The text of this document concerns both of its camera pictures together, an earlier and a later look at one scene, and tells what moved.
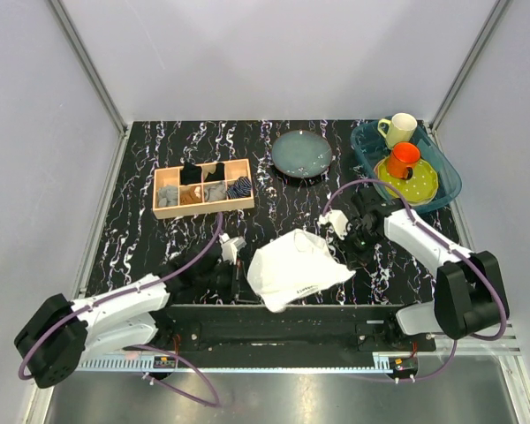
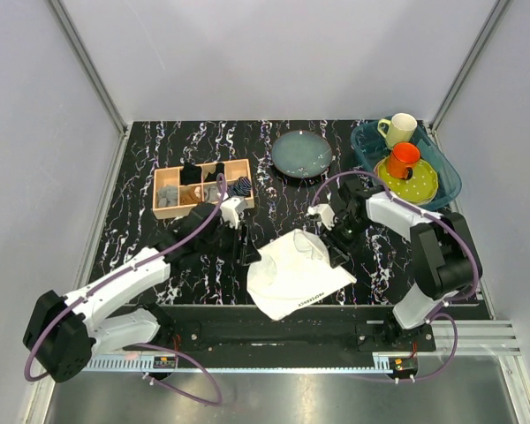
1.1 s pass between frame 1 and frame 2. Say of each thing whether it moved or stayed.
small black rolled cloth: stayed
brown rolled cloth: stayed
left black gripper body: moved
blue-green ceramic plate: stayed
